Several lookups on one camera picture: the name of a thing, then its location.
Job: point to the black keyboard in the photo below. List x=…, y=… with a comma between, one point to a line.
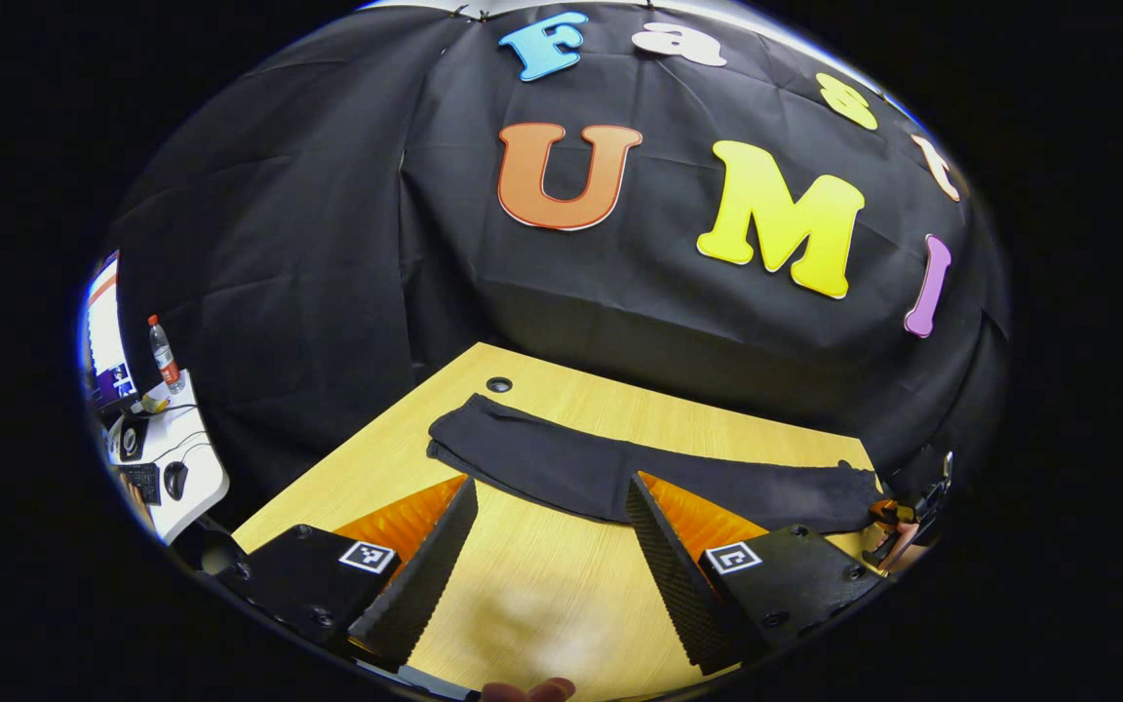
x=142, y=483

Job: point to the white side desk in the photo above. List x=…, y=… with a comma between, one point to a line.
x=201, y=478

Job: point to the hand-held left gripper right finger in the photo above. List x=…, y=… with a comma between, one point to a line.
x=669, y=575

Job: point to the computer monitor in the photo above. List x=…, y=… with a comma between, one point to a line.
x=108, y=341

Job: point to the clear plastic water bottle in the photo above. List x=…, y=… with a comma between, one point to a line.
x=165, y=361

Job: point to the black jeans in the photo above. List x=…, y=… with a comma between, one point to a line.
x=561, y=458

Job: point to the small yellow object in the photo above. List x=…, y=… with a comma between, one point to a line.
x=154, y=402

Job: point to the black computer mouse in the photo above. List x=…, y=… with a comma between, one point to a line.
x=175, y=480

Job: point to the black round device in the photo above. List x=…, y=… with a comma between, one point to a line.
x=131, y=439

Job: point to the black backdrop cloth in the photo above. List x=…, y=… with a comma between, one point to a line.
x=328, y=244

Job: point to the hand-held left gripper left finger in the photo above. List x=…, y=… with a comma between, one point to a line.
x=435, y=575

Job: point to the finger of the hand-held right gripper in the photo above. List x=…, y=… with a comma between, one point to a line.
x=883, y=512

